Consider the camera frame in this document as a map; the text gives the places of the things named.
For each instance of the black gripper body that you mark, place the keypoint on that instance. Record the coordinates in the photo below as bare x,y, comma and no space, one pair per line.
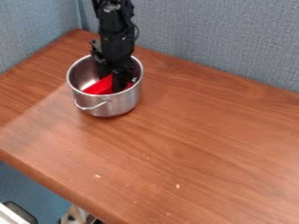
114,47

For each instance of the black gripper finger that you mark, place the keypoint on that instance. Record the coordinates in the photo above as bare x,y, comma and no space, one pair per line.
104,70
120,80

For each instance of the metal pot with handle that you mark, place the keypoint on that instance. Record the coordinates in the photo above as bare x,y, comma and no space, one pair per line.
102,105

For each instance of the red plastic block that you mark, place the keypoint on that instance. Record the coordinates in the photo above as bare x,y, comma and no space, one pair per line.
102,87

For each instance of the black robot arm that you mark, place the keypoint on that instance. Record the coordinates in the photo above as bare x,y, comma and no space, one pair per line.
114,14

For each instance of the white object under table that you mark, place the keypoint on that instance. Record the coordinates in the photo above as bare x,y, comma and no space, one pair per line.
78,216

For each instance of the black and silver equipment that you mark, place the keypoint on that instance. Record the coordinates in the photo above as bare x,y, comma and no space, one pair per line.
13,214

